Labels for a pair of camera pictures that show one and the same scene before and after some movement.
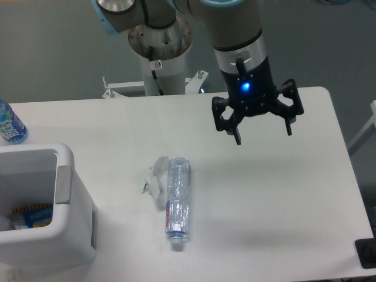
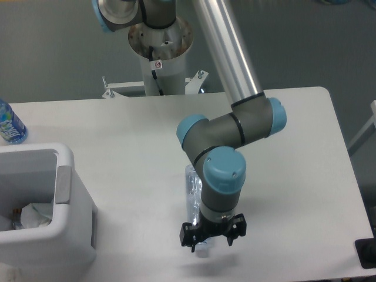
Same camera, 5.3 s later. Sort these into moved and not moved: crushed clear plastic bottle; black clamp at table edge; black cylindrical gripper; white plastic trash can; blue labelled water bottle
Moved: crushed clear plastic bottle; black cylindrical gripper
Not moved: black clamp at table edge; white plastic trash can; blue labelled water bottle
